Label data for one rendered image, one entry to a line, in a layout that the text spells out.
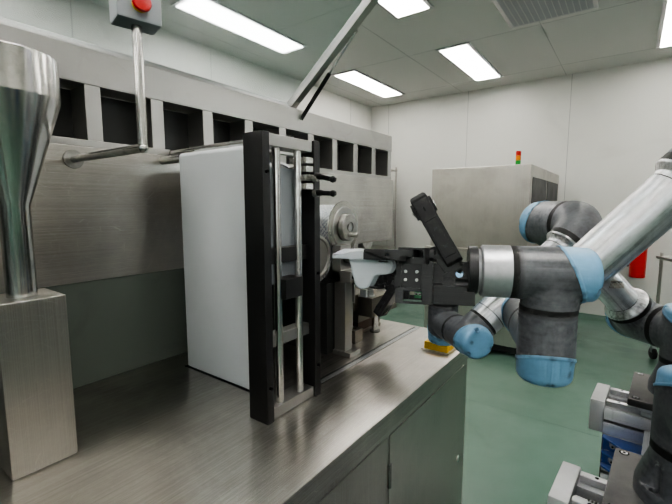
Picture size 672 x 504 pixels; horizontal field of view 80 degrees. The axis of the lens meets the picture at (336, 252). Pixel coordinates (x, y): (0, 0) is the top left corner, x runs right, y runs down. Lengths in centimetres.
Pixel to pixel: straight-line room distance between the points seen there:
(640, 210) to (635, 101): 479
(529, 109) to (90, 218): 516
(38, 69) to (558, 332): 81
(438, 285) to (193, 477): 47
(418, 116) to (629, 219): 546
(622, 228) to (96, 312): 106
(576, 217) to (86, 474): 107
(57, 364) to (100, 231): 38
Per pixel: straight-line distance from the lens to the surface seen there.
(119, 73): 114
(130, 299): 112
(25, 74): 75
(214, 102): 128
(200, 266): 101
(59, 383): 81
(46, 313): 77
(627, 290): 136
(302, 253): 83
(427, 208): 59
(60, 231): 104
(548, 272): 60
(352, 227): 114
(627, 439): 142
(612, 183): 544
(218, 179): 94
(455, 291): 60
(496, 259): 59
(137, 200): 111
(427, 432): 117
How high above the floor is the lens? 131
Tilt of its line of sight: 7 degrees down
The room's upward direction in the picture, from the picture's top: straight up
